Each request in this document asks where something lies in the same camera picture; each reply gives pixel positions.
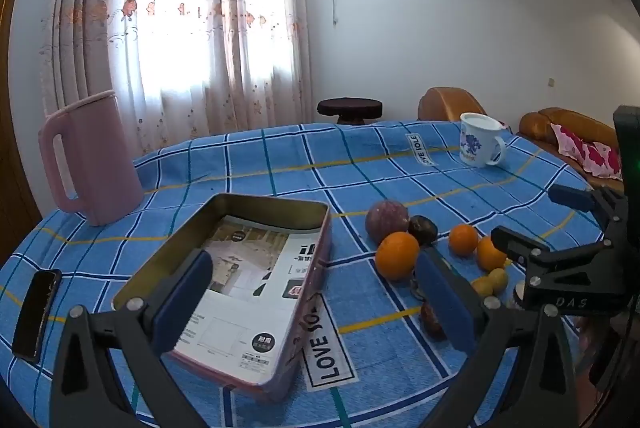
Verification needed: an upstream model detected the pink electric kettle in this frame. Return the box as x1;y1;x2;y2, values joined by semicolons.
39;90;146;227

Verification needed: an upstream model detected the round dark stool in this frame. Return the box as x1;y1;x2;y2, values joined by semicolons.
316;98;383;125

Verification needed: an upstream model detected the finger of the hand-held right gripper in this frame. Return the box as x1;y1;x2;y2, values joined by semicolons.
548;184;626;229
491;226;556;271

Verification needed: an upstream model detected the brown leather sofa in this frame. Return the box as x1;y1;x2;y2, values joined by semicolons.
517;108;626;193

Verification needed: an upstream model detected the dark plum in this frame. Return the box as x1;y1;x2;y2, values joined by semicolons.
407;215;439;246

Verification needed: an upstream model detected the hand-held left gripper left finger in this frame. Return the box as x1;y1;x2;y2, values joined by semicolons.
50;249;216;428

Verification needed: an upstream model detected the large orange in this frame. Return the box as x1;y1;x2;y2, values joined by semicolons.
376;231;421;281

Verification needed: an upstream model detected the rectangular metal tin box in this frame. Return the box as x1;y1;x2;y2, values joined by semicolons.
111;194;332;404

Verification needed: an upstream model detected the sheer floral curtain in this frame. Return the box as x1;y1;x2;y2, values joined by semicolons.
37;0;313;143

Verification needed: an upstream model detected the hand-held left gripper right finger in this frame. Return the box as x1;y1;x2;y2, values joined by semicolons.
414;248;581;428

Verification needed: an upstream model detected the dried red date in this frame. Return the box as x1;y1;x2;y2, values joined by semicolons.
420;302;447;340

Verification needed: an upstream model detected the pink floral pillow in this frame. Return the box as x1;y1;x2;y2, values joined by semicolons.
550;123;623;181

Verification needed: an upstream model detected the small orange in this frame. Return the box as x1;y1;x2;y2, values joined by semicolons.
476;235;508;272
448;224;479;256

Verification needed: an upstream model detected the white mug with blue print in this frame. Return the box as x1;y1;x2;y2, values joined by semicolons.
459;112;507;169

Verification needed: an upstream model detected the printed paper sheet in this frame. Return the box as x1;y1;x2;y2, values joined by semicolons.
172;215;321;384

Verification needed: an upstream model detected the purple passion fruit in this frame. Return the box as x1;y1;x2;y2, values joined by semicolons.
365;200;410;246

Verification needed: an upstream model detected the blue plaid tablecloth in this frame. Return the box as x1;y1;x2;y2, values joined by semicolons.
0;120;626;428

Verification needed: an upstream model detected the black smartphone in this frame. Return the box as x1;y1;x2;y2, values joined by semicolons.
11;269;62;363

